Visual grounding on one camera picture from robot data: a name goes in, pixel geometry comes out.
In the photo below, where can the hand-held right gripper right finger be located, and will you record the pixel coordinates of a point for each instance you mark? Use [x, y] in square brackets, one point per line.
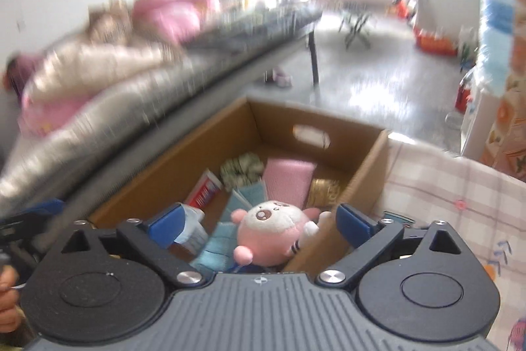
[353, 225]

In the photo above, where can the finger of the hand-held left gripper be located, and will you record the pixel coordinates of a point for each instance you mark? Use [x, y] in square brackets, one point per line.
[45, 209]

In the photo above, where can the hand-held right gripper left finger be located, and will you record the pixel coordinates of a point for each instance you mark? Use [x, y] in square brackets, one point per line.
[168, 225]

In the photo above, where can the blue white tissue pack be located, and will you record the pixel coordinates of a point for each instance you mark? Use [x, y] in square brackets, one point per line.
[193, 227]

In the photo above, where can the small packet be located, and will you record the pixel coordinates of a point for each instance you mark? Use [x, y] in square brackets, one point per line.
[324, 190]

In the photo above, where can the red toothpaste tube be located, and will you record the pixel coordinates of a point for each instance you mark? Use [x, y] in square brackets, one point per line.
[203, 190]

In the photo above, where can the light blue towel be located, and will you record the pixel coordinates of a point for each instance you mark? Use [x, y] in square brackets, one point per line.
[217, 248]

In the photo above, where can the pink sponge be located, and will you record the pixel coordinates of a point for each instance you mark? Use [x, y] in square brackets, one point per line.
[287, 178]

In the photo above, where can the pink plush pig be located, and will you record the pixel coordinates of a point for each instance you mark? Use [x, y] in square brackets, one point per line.
[267, 227]

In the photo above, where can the green fabric scrunchie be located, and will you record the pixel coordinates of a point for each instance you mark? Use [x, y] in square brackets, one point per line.
[240, 170]

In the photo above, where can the brown cardboard box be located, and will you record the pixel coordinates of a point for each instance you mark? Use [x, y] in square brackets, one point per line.
[279, 116]

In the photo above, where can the person's left hand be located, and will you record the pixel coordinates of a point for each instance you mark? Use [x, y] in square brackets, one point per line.
[8, 301]

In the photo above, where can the checked tablecloth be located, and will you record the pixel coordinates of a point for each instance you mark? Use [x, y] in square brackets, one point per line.
[431, 186]

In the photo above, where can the bed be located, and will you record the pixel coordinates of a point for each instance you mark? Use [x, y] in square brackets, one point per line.
[123, 108]

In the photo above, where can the pink slipper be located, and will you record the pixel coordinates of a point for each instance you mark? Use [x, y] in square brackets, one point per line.
[281, 78]

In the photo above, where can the red bottle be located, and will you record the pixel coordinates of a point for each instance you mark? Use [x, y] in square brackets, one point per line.
[462, 94]

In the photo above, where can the folding stool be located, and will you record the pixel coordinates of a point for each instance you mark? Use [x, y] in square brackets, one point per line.
[355, 26]

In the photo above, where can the red basket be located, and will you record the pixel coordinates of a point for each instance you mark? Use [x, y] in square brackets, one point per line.
[435, 42]

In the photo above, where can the pink quilt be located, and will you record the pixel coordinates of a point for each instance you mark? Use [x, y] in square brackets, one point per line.
[172, 14]

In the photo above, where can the grey blanket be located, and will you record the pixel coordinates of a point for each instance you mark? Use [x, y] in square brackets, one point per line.
[254, 26]

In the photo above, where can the low wooden table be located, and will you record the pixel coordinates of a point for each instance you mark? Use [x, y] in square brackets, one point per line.
[357, 1]

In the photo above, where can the blue water bottle pack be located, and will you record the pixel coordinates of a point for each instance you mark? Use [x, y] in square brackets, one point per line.
[497, 38]

